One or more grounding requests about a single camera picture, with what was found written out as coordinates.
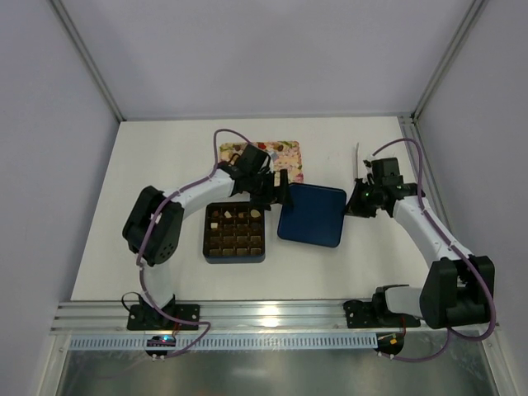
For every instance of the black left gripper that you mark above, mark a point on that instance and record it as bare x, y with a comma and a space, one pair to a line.
268, 188

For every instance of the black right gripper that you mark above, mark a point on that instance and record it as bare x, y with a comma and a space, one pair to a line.
360, 202

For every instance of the blue box lid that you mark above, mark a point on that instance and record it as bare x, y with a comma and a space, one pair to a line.
316, 216

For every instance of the blue chocolate box with tray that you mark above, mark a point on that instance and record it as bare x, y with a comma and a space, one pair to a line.
235, 241

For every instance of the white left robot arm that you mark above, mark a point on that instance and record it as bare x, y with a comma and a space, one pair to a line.
154, 226

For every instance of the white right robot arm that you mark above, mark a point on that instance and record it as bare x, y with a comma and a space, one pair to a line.
458, 290

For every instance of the floral serving tray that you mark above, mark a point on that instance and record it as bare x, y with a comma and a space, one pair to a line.
284, 155

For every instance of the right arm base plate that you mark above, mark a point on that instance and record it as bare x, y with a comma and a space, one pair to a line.
363, 314

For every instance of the slotted cable duct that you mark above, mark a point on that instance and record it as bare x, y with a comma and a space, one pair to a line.
227, 342

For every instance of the aluminium frame rail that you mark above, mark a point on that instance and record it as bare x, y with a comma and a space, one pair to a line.
85, 317

